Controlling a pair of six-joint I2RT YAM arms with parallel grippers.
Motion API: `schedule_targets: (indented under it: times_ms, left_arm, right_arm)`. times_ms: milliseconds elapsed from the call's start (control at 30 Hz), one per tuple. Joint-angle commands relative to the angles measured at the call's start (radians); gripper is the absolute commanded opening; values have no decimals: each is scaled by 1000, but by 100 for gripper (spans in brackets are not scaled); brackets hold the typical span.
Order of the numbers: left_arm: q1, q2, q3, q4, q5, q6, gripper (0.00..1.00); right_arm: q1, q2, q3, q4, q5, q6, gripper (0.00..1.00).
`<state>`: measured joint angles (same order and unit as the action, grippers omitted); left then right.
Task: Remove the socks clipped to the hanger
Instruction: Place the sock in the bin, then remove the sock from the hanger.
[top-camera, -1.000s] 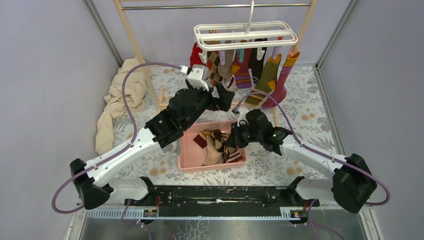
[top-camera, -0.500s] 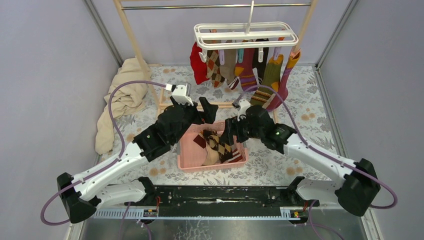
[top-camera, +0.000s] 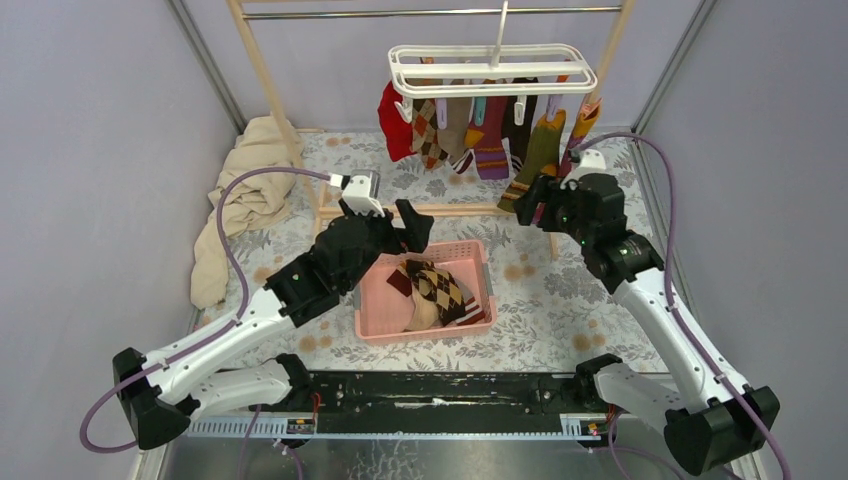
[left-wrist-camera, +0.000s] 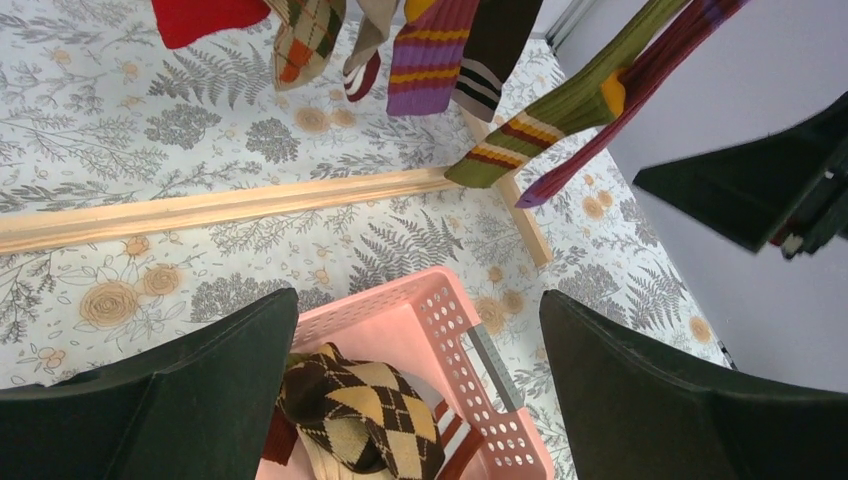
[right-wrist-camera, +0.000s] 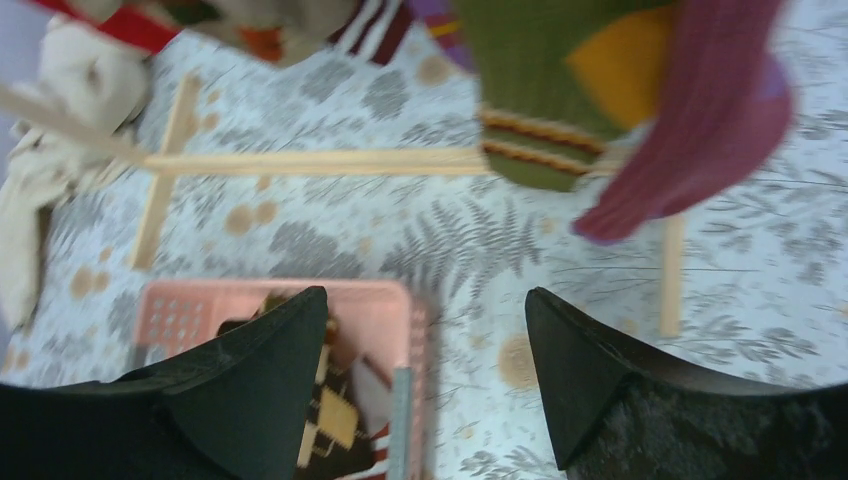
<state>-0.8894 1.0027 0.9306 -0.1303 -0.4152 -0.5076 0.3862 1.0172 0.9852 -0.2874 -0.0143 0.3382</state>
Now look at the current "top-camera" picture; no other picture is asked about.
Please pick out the grey maroon striped sock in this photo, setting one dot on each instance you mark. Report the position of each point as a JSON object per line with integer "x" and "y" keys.
{"x": 473, "y": 309}

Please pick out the brown yellow argyle sock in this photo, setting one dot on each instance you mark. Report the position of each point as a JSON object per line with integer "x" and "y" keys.
{"x": 449, "y": 297}

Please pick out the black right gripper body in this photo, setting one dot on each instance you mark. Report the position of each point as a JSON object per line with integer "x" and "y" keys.
{"x": 560, "y": 218}

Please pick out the floral patterned mat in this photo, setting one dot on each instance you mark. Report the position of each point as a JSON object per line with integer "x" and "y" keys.
{"x": 552, "y": 314}

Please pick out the red sock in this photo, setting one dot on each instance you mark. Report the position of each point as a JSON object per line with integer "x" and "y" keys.
{"x": 397, "y": 132}

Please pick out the pink plastic basket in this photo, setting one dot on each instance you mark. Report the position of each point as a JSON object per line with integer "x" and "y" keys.
{"x": 382, "y": 312}

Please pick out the white clip sock hanger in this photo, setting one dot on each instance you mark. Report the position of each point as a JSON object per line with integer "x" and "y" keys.
{"x": 497, "y": 70}

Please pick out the beige crumpled cloth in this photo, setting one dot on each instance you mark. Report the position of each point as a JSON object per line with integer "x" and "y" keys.
{"x": 253, "y": 204}

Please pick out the dark brown striped sock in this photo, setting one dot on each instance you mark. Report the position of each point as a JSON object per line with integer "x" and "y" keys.
{"x": 517, "y": 136}

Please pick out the green orange sock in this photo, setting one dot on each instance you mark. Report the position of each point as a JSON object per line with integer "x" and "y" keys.
{"x": 532, "y": 164}

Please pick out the striped beige maroon sock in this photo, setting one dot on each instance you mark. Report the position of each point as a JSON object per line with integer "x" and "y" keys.
{"x": 421, "y": 291}

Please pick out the orange beige argyle sock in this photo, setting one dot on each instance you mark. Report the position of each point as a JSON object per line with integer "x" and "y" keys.
{"x": 425, "y": 134}

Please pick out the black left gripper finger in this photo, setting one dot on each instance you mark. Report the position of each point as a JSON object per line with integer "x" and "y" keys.
{"x": 414, "y": 222}
{"x": 415, "y": 238}

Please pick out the maroon purple striped sock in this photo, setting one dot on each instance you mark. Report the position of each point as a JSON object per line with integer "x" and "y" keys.
{"x": 484, "y": 138}

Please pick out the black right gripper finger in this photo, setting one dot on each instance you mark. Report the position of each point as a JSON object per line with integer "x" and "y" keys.
{"x": 527, "y": 206}
{"x": 544, "y": 183}

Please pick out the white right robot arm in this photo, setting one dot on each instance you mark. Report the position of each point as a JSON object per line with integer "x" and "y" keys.
{"x": 712, "y": 416}

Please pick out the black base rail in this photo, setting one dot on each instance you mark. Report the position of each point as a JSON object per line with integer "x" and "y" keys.
{"x": 373, "y": 403}

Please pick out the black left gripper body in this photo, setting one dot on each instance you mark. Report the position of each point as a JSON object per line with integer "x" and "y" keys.
{"x": 382, "y": 237}

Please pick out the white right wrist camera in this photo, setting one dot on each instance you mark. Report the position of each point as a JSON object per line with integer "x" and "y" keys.
{"x": 589, "y": 161}

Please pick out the wooden clothes rack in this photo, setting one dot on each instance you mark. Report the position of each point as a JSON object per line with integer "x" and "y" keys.
{"x": 244, "y": 19}

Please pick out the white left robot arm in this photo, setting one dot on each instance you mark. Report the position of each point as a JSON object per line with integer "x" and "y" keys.
{"x": 161, "y": 392}

